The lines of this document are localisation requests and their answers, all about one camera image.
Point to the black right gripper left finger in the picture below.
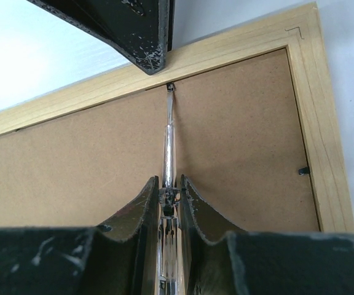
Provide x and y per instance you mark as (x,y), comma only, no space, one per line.
(117,256)

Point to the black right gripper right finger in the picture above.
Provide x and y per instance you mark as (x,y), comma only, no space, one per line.
(221,258)

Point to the wooden picture frame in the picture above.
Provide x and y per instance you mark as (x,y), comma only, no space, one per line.
(252,106)

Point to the black frame retaining clip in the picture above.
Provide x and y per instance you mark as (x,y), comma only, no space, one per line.
(170,87)
(304,171)

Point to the clear handled screwdriver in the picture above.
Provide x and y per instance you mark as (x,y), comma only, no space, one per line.
(168,226)

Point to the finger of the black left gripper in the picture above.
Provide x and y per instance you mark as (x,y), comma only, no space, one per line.
(140,30)

